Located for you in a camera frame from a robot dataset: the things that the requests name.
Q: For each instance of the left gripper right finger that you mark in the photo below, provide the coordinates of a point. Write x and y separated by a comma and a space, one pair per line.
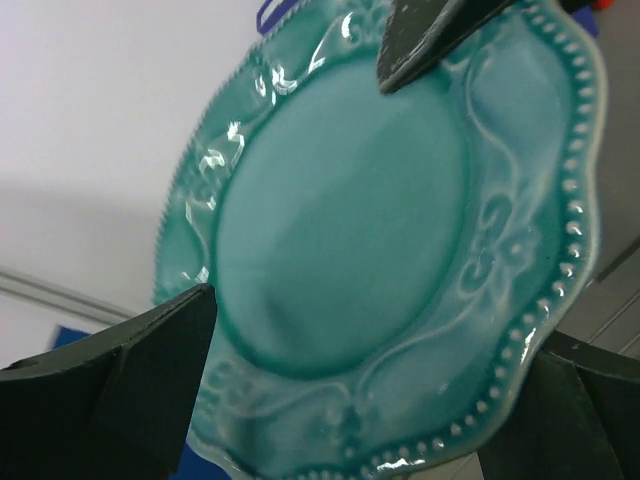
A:
577, 417

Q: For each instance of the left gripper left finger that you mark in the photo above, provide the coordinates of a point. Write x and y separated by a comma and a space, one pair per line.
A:
114, 405

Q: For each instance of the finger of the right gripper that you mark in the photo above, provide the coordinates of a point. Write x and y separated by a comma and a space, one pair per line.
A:
420, 33

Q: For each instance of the teal plate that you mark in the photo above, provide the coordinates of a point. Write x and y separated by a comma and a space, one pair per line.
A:
385, 266

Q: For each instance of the blue lever arch binder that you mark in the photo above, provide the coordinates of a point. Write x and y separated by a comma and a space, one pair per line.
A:
65, 340

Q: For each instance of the purple-blue binder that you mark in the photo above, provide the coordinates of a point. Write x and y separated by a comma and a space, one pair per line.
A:
270, 13

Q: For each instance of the small red box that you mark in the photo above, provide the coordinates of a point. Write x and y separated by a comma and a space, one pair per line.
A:
601, 5

